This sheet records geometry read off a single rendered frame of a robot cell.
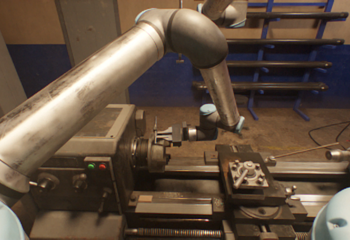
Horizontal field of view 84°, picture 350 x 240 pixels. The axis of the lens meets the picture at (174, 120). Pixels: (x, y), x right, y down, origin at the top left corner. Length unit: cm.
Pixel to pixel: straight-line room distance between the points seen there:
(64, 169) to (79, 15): 354
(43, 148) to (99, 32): 391
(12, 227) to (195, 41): 49
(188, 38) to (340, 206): 44
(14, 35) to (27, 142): 480
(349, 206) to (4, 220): 37
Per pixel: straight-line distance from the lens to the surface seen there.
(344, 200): 31
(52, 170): 121
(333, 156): 157
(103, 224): 134
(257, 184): 111
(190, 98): 434
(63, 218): 144
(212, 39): 55
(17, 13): 504
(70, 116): 43
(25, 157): 43
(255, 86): 400
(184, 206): 131
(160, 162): 117
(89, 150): 106
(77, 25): 442
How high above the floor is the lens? 189
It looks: 29 degrees down
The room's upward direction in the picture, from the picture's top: straight up
